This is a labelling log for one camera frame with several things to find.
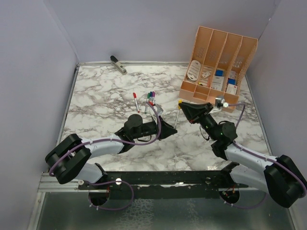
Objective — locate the white oval perforated item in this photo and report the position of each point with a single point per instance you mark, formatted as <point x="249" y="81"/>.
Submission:
<point x="194" y="70"/>

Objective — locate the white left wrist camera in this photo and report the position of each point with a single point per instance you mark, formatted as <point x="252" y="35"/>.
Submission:
<point x="159" y="110"/>

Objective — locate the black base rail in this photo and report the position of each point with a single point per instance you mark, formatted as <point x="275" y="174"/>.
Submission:
<point x="165" y="184"/>

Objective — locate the black grey stapler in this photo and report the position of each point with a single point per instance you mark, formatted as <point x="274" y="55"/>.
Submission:
<point x="118" y="65"/>

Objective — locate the peach desk organizer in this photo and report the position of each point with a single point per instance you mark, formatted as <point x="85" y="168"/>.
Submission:
<point x="224" y="58"/>

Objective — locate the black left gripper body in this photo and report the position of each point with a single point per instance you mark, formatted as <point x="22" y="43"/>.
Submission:
<point x="161" y="135"/>

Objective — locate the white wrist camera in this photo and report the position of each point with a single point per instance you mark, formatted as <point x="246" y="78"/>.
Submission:
<point x="220" y="103"/>
<point x="159" y="110"/>

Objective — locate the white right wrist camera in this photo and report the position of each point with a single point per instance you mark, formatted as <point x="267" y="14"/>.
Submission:
<point x="220" y="103"/>

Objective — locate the white pen yellow ink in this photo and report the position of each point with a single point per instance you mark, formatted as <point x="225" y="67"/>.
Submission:
<point x="177" y="116"/>

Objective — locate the white pen green ink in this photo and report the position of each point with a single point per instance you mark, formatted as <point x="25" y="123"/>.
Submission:
<point x="146" y="106"/>

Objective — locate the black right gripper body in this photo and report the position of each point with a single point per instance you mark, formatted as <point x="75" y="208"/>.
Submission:
<point x="206" y="109"/>

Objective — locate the white pen red ink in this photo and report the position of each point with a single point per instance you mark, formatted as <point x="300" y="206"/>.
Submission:
<point x="136" y="104"/>

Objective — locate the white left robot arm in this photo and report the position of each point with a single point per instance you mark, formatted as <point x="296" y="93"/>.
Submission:
<point x="68" y="160"/>

